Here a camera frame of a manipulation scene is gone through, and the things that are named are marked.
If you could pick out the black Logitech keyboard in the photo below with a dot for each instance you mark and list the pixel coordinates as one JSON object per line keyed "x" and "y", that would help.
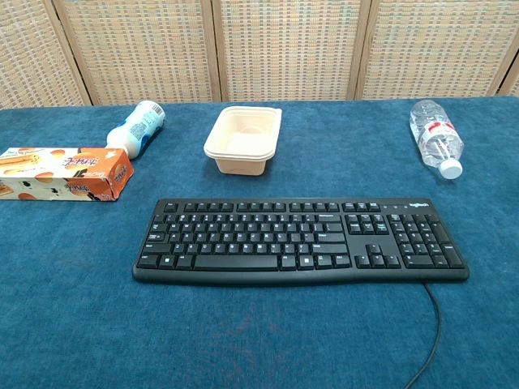
{"x": 300, "y": 243}

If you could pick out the beige plastic food container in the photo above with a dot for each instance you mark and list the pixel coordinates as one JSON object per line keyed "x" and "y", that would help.
{"x": 243, "y": 139}

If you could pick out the white blue yogurt bottle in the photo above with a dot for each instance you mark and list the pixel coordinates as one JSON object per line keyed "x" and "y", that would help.
{"x": 138, "y": 129}

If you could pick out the woven wooden folding screen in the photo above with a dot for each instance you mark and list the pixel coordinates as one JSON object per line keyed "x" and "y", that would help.
{"x": 284, "y": 48}

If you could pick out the blue fabric tablecloth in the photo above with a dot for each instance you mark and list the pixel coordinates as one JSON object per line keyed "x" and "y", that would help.
{"x": 121, "y": 304}

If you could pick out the clear plastic water bottle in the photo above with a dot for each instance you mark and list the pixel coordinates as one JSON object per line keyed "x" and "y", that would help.
{"x": 436, "y": 135}

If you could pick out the orange snack cardboard box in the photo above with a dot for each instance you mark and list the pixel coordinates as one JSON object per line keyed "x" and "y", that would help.
{"x": 61, "y": 174}

